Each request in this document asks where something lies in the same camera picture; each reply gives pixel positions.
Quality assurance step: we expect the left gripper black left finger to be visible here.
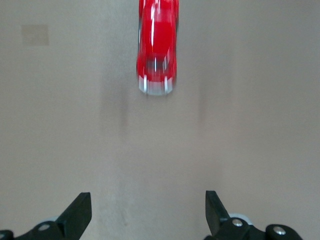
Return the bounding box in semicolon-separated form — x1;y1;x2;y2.
0;192;92;240

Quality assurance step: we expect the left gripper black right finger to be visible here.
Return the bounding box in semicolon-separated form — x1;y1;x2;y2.
203;190;305;240

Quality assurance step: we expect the red beetle toy car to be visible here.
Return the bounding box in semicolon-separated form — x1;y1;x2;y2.
136;0;180;96

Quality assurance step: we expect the brown tape patch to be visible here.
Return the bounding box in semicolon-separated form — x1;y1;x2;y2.
21;24;50;46

